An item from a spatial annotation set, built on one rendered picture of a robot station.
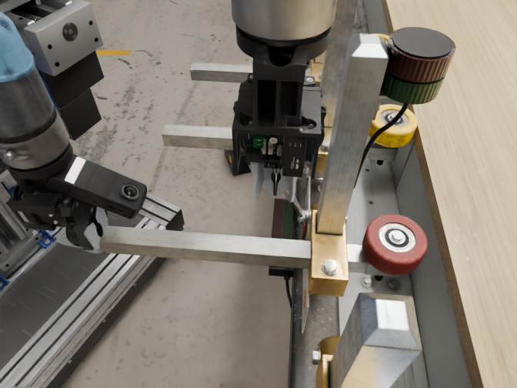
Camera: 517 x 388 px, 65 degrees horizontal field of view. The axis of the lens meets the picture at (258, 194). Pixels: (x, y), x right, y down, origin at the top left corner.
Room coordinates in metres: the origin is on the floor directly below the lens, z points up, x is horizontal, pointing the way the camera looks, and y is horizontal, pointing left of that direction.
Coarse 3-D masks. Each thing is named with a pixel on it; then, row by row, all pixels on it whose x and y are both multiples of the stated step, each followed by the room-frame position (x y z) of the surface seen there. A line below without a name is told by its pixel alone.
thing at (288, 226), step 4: (288, 204) 0.53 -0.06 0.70; (288, 208) 0.52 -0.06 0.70; (292, 208) 0.52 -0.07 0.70; (288, 212) 0.50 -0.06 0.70; (292, 212) 0.50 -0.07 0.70; (288, 216) 0.49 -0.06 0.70; (292, 216) 0.49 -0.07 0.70; (284, 220) 0.48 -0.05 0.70; (288, 220) 0.48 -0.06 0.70; (292, 220) 0.48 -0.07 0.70; (284, 224) 0.47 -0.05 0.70; (288, 224) 0.47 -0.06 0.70; (292, 224) 0.47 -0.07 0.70; (284, 228) 0.47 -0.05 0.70; (288, 228) 0.47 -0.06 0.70; (292, 228) 0.47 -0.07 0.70; (284, 232) 0.45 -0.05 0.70; (288, 232) 0.45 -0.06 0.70; (284, 236) 0.45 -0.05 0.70; (288, 236) 0.45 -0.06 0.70
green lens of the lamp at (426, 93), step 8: (384, 80) 0.34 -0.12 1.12; (392, 80) 0.33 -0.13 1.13; (400, 80) 0.33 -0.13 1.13; (440, 80) 0.33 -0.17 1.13; (384, 88) 0.34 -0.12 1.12; (392, 88) 0.33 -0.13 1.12; (400, 88) 0.32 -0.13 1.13; (408, 88) 0.32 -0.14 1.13; (416, 88) 0.32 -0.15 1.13; (424, 88) 0.32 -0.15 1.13; (432, 88) 0.32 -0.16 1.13; (440, 88) 0.33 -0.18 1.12; (392, 96) 0.33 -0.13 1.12; (400, 96) 0.32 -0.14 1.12; (408, 96) 0.32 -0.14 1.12; (416, 96) 0.32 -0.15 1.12; (424, 96) 0.32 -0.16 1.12; (432, 96) 0.32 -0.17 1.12; (416, 104) 0.32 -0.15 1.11
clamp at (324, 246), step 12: (312, 216) 0.37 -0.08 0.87; (312, 228) 0.35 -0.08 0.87; (312, 240) 0.32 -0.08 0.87; (324, 240) 0.32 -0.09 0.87; (336, 240) 0.32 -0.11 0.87; (312, 252) 0.30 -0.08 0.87; (324, 252) 0.30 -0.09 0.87; (336, 252) 0.30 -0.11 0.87; (312, 264) 0.28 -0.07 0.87; (312, 276) 0.27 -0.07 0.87; (324, 276) 0.27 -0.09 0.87; (336, 276) 0.27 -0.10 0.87; (348, 276) 0.27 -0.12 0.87; (312, 288) 0.26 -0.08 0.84; (324, 288) 0.26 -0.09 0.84; (336, 288) 0.26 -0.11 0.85
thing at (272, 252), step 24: (120, 240) 0.33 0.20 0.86; (144, 240) 0.33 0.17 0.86; (168, 240) 0.33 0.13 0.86; (192, 240) 0.33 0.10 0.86; (216, 240) 0.33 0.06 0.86; (240, 240) 0.33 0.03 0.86; (264, 240) 0.33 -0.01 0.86; (288, 240) 0.33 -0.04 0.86; (264, 264) 0.31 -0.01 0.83; (288, 264) 0.30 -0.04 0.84; (360, 264) 0.29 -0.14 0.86
